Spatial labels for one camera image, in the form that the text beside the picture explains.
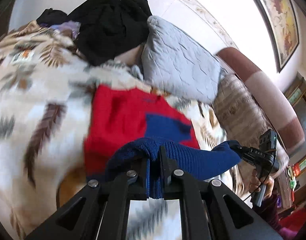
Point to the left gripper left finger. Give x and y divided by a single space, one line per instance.
98 210

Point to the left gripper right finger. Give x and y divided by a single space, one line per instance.
210 210

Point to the red and blue sweater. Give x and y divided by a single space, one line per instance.
130 126

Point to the black clothes pile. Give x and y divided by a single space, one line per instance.
108 28

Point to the striped beige cushion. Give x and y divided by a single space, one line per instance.
238 112

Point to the brown pink headboard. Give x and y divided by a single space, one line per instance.
271 99

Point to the grey quilted pillow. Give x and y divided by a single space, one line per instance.
174 62

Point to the leaf pattern blanket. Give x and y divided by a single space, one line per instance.
46 95

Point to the large framed painting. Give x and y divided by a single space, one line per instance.
281 23

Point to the purple cloth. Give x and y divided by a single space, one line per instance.
70 28

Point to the black camera box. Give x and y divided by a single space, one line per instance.
267 141

